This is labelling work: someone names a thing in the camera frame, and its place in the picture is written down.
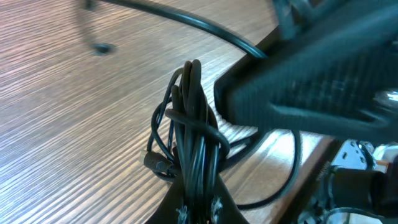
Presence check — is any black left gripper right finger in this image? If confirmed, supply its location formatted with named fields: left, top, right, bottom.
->
left=211, top=177, right=248, bottom=224

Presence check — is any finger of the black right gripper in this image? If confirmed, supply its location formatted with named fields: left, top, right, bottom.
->
left=214, top=0, right=397, bottom=143

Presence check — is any black right camera cable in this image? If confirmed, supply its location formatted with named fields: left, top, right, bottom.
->
left=99, top=0, right=269, bottom=60

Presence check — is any black cable bundle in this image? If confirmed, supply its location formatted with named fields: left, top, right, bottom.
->
left=139, top=58, right=302, bottom=224

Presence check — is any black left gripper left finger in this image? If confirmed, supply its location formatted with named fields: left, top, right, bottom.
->
left=146, top=182, right=188, bottom=224

